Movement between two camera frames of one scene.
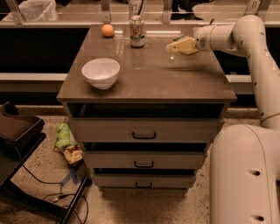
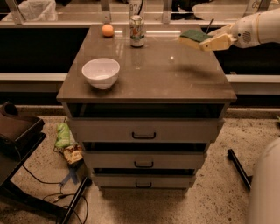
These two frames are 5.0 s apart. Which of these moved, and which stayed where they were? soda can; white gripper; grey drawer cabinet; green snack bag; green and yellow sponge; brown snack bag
Moved: green and yellow sponge; white gripper
Stayed: brown snack bag; grey drawer cabinet; soda can; green snack bag
